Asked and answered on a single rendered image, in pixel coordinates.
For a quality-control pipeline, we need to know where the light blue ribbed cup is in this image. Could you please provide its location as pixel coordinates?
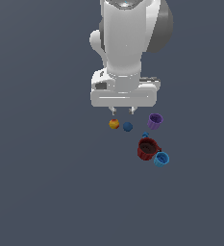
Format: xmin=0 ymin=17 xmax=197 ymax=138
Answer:
xmin=153 ymin=151 xmax=170 ymax=168

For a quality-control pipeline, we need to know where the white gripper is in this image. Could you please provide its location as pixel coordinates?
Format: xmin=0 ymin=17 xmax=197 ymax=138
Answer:
xmin=89 ymin=69 xmax=162 ymax=116

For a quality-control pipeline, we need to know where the dark red ribbed cup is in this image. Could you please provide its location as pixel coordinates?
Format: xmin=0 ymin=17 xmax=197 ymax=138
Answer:
xmin=137 ymin=137 xmax=162 ymax=161

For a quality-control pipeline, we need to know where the dark blue ball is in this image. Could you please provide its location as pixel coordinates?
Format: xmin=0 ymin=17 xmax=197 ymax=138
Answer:
xmin=122 ymin=121 xmax=134 ymax=133

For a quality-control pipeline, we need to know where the purple ribbed cup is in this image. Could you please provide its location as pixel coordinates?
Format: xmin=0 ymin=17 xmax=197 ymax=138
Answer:
xmin=147 ymin=112 xmax=164 ymax=131

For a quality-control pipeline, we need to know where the yellow and red ball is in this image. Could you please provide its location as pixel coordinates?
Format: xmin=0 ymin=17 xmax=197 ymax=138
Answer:
xmin=109 ymin=118 xmax=120 ymax=130

